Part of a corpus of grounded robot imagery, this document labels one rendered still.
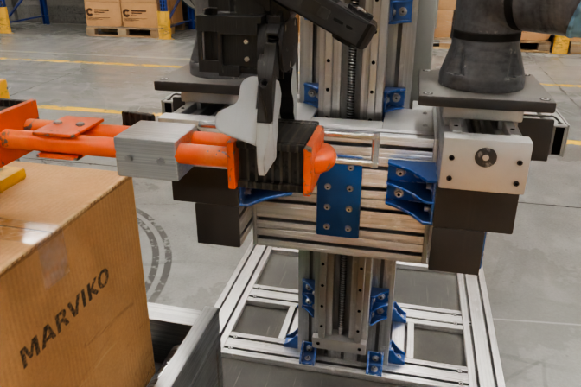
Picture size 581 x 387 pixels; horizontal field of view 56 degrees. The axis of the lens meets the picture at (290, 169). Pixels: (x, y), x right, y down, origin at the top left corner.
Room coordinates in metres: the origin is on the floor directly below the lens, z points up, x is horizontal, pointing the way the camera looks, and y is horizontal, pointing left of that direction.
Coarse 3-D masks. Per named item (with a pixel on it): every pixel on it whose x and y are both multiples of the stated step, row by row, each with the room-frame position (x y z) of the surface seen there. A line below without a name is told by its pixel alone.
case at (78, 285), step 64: (64, 192) 0.71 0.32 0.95; (128, 192) 0.77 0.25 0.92; (0, 256) 0.54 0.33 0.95; (64, 256) 0.60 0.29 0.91; (128, 256) 0.74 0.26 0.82; (0, 320) 0.49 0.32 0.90; (64, 320) 0.58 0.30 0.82; (128, 320) 0.72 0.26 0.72; (0, 384) 0.47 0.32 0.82; (64, 384) 0.56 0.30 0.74; (128, 384) 0.70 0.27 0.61
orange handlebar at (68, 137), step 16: (32, 128) 0.60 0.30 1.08; (48, 128) 0.57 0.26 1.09; (64, 128) 0.57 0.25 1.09; (80, 128) 0.57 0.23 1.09; (96, 128) 0.59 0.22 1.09; (112, 128) 0.58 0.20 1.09; (16, 144) 0.56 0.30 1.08; (32, 144) 0.55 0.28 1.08; (48, 144) 0.55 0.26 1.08; (64, 144) 0.55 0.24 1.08; (80, 144) 0.54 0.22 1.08; (96, 144) 0.54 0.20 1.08; (112, 144) 0.54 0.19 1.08; (192, 144) 0.53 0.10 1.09; (208, 144) 0.55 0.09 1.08; (224, 144) 0.55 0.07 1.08; (176, 160) 0.52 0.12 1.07; (192, 160) 0.51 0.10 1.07; (208, 160) 0.51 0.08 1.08; (224, 160) 0.51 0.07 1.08; (320, 160) 0.49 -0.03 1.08
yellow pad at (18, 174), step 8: (0, 168) 0.75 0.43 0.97; (8, 168) 0.75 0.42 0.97; (16, 168) 0.75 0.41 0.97; (0, 176) 0.72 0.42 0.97; (8, 176) 0.73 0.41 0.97; (16, 176) 0.74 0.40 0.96; (24, 176) 0.76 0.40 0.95; (0, 184) 0.71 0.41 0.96; (8, 184) 0.72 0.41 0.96; (0, 192) 0.71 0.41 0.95
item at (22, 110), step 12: (0, 108) 0.63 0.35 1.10; (12, 108) 0.59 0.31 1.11; (24, 108) 0.61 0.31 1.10; (36, 108) 0.63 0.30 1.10; (0, 120) 0.57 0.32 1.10; (12, 120) 0.59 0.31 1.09; (24, 120) 0.61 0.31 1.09; (0, 132) 0.57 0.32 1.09; (0, 144) 0.56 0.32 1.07; (0, 156) 0.56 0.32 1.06; (12, 156) 0.58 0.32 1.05
